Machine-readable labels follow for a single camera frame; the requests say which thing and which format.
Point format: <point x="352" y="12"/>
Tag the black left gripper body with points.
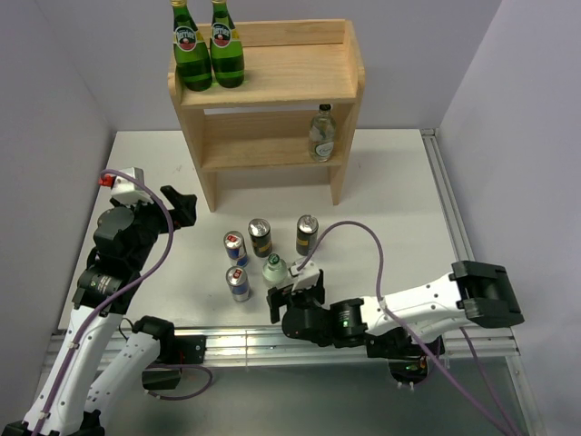
<point x="152" y="222"/>

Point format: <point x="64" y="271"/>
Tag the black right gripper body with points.
<point x="310" y="297"/>

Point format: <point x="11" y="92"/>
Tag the clear Chang soda bottle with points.
<point x="322" y="134"/>
<point x="275" y="270"/>

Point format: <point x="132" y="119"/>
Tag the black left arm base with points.
<point x="186" y="349"/>

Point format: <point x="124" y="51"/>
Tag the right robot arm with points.
<point x="394" y="326"/>

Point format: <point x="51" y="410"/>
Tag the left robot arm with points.
<point x="78" y="399"/>

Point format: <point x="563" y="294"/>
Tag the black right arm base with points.
<point x="407" y="361"/>

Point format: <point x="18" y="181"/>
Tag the wooden shelf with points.
<point x="292" y="66"/>

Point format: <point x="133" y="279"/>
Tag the blue silver energy can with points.
<point x="238" y="283"/>
<point x="235" y="247"/>

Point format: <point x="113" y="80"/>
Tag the black yellow can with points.
<point x="306" y="234"/>
<point x="260" y="233"/>

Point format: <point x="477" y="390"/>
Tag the left green Perrier bottle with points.
<point x="191" y="54"/>

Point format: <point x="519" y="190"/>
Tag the green perrier bottle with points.
<point x="191" y="54"/>
<point x="225" y="48"/>

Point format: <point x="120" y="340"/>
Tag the right green Perrier bottle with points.
<point x="225" y="48"/>

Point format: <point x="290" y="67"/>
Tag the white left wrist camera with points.
<point x="123" y="191"/>

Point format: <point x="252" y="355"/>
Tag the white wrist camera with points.
<point x="304" y="274"/>
<point x="123" y="191"/>

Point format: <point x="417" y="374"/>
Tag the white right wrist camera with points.
<point x="304" y="274"/>

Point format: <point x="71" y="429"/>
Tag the aluminium rail frame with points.
<point x="425" y="223"/>

